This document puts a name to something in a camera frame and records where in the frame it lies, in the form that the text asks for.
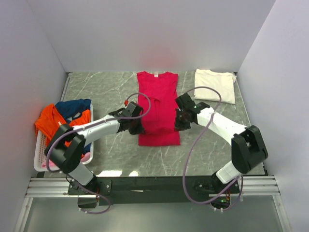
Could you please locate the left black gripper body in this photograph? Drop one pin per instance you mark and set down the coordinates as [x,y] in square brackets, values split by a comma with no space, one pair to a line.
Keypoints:
[136,127]

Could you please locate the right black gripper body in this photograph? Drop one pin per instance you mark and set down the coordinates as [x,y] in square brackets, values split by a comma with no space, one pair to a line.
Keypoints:
[181,122]

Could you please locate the pink red t-shirt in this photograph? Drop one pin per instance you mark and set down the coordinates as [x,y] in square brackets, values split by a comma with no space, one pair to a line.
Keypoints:
[158,91]

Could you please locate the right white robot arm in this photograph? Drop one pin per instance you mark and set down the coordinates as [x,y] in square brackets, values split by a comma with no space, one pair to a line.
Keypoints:
[247,145]

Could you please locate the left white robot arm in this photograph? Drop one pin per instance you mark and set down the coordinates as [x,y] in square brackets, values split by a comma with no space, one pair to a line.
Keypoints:
[67,145]

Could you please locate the folded white t-shirt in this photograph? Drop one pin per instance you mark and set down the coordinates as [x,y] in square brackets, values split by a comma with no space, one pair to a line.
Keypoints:
[220,81]

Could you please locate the light pink garment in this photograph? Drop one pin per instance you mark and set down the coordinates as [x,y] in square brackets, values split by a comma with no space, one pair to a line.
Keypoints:
[85,157]

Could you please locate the dark blue t-shirt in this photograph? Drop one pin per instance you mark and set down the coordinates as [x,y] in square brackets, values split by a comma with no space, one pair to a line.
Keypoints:
[75,112]

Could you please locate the black base beam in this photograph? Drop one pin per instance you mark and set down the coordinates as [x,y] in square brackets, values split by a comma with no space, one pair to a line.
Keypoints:
[164,189]

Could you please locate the orange t-shirt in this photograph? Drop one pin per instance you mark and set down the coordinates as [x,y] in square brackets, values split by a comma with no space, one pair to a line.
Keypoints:
[50,120]

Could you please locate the white plastic laundry basket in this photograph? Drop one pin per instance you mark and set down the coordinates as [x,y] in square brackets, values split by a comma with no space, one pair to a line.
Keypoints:
[40,156]

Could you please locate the aluminium frame rail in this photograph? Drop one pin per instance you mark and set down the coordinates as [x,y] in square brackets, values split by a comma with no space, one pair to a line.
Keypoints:
[58,187]

